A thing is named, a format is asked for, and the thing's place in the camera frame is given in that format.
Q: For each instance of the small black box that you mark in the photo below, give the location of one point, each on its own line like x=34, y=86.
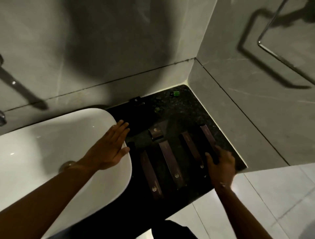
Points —
x=136, y=101

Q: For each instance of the person's left hand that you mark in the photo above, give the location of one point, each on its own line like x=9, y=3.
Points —
x=108, y=150

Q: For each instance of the white sink basin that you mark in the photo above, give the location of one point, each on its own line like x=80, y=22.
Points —
x=37, y=147

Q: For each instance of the short brown box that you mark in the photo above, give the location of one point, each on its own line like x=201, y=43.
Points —
x=155, y=133

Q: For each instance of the chrome faucet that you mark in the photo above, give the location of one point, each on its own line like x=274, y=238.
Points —
x=14, y=85

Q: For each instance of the person's right thumb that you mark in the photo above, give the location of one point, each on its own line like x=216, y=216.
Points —
x=209, y=160

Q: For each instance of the person's left forearm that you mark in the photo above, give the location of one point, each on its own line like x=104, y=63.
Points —
x=46, y=197

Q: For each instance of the person's left thumb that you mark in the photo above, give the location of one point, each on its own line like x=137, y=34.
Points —
x=124, y=151

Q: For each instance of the person's right forearm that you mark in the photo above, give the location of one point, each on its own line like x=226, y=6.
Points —
x=238, y=211

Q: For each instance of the small green bottle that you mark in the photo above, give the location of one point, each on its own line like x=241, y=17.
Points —
x=175, y=93

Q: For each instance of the long brown box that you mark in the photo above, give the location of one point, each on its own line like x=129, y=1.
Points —
x=208, y=139
x=151, y=174
x=171, y=165
x=193, y=150

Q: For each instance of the chrome towel holder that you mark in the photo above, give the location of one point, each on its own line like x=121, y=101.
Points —
x=278, y=53

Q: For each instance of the person's left middle finger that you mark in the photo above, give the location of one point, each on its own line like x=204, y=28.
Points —
x=122, y=127

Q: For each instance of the person's right hand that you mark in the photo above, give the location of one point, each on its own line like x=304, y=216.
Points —
x=224, y=170

